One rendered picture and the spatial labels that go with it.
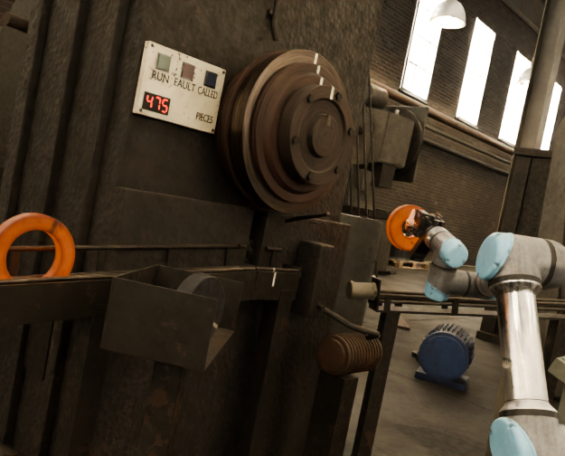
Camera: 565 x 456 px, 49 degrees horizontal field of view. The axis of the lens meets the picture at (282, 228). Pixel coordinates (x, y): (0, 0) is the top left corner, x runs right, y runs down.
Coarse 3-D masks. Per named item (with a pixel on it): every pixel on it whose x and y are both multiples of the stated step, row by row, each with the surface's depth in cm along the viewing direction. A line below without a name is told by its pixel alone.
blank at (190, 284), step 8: (200, 272) 122; (184, 280) 118; (192, 280) 117; (200, 280) 117; (208, 280) 120; (216, 280) 122; (184, 288) 116; (192, 288) 116; (200, 288) 118; (208, 288) 120; (216, 288) 123; (208, 296) 121; (216, 296) 124; (216, 312) 125; (216, 320) 126; (216, 328) 127
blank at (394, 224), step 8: (400, 208) 205; (408, 208) 205; (416, 208) 206; (392, 216) 204; (400, 216) 205; (408, 216) 206; (392, 224) 204; (400, 224) 205; (392, 232) 204; (400, 232) 205; (392, 240) 205; (400, 240) 205; (408, 240) 206; (416, 240) 207; (400, 248) 206; (408, 248) 206
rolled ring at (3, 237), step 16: (16, 224) 125; (32, 224) 127; (48, 224) 130; (0, 240) 123; (64, 240) 133; (0, 256) 123; (64, 256) 134; (0, 272) 124; (48, 272) 134; (64, 272) 134
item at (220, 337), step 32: (128, 288) 115; (160, 288) 114; (224, 288) 139; (128, 320) 115; (160, 320) 114; (192, 320) 113; (224, 320) 139; (128, 352) 115; (160, 352) 114; (192, 352) 113; (160, 384) 127; (160, 416) 127; (160, 448) 128
